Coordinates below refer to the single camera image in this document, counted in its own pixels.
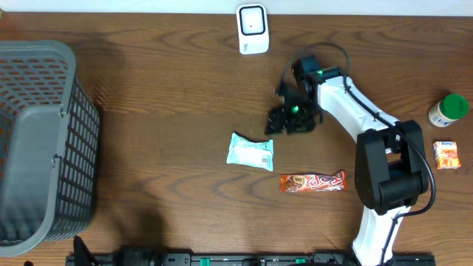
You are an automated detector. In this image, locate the orange red candy bar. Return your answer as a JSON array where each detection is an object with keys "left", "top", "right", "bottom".
[{"left": 279, "top": 171, "right": 348, "bottom": 193}]

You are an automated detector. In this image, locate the white barcode scanner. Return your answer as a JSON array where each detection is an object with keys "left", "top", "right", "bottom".
[{"left": 236, "top": 4, "right": 270, "bottom": 55}]

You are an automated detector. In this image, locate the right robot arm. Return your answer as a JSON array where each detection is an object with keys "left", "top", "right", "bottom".
[{"left": 265, "top": 55, "right": 433, "bottom": 265}]

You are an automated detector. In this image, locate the teal white wipes packet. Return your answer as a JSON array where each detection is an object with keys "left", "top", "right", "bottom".
[{"left": 226, "top": 133, "right": 274, "bottom": 171}]

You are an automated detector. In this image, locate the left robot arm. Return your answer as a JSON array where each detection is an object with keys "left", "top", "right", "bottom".
[{"left": 65, "top": 236, "right": 163, "bottom": 266}]

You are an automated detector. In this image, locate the green lid jar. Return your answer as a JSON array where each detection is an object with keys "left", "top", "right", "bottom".
[{"left": 428, "top": 94, "right": 470, "bottom": 128}]

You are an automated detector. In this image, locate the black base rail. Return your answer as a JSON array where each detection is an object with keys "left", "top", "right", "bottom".
[{"left": 65, "top": 252, "right": 438, "bottom": 266}]

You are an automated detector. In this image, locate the grey plastic mesh basket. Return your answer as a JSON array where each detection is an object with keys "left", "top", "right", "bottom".
[{"left": 1, "top": 41, "right": 100, "bottom": 257}]

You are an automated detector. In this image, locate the small orange snack packet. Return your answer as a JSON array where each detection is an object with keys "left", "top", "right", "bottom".
[{"left": 432, "top": 141, "right": 461, "bottom": 170}]

